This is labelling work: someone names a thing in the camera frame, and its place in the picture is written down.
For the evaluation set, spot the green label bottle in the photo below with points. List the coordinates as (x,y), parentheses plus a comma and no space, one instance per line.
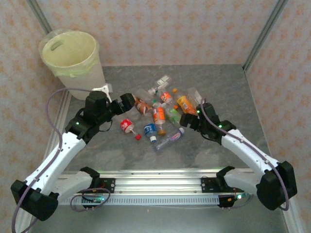
(173,116)

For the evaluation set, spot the brown label bottle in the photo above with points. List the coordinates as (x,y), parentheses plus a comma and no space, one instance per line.
(143,106)

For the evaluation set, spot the yellow orange juice bottle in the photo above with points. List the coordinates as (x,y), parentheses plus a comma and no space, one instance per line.
(185,104)

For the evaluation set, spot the round clear bottle green band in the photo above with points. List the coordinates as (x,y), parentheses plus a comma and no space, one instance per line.
(143,93)

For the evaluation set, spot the purple label clear bottle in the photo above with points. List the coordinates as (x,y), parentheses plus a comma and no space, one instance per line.
(171,138)

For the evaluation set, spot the red cola bottle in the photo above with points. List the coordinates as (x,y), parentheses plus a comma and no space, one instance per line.
(126,125)

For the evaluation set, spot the clear plastic bottle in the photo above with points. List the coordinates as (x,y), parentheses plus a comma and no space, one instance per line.
(194,94)

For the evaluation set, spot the orange text label bottle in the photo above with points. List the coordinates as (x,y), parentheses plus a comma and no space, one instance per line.
(159,116)

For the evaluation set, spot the small orange label bottle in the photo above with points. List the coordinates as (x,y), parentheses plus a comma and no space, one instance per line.
(166,97)

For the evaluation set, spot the blue label bottle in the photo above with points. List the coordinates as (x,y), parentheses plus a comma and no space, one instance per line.
(150,129)

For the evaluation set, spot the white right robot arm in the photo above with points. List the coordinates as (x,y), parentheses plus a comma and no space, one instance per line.
(247,150)

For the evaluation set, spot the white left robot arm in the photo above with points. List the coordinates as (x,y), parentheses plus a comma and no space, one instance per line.
(53,165)

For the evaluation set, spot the white plastic bin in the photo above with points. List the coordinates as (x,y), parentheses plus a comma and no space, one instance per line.
(83,81)

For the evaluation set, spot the translucent green bin liner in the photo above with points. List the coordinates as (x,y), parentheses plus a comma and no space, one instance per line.
(68,51)

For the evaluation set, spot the square clear bottle green band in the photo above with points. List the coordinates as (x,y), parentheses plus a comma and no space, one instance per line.
(162,81)

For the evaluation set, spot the aluminium side frame rail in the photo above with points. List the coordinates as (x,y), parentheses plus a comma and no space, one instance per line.
(57,131)

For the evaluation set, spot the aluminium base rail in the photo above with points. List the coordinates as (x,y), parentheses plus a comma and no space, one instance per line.
(158,182)

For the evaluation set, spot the aluminium frame post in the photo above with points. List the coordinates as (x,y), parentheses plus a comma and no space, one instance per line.
(264,36)
(39,15)

